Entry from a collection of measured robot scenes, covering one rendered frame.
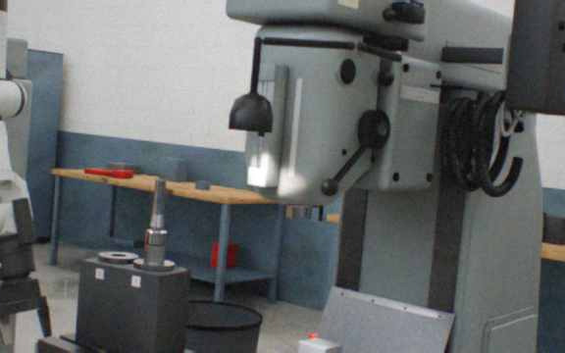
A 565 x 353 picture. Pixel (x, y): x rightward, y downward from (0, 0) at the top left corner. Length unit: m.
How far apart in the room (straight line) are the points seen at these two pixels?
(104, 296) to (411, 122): 0.77
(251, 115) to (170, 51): 6.63
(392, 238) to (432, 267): 0.12
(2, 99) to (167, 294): 0.54
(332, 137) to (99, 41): 7.37
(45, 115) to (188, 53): 1.87
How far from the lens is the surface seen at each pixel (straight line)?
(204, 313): 3.82
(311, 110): 1.42
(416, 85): 1.61
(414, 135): 1.62
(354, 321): 1.89
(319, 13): 1.38
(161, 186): 1.81
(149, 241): 1.82
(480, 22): 1.87
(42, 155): 8.87
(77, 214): 8.87
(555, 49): 1.55
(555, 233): 5.25
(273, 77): 1.42
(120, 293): 1.83
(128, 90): 8.32
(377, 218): 1.88
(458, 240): 1.78
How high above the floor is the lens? 1.44
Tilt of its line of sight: 3 degrees down
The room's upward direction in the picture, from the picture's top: 5 degrees clockwise
